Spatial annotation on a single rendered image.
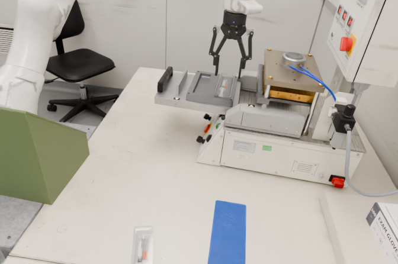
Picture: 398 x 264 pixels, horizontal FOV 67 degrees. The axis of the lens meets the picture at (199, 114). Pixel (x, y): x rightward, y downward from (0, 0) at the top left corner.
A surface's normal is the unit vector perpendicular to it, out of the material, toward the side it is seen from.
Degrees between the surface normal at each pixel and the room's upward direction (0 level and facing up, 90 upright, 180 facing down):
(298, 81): 0
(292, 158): 90
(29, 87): 63
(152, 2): 90
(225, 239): 0
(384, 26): 90
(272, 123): 90
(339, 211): 0
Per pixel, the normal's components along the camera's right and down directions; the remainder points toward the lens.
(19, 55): 0.06, -0.15
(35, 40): 0.44, 0.33
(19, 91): 0.85, -0.08
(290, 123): -0.18, 0.53
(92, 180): 0.07, -0.84
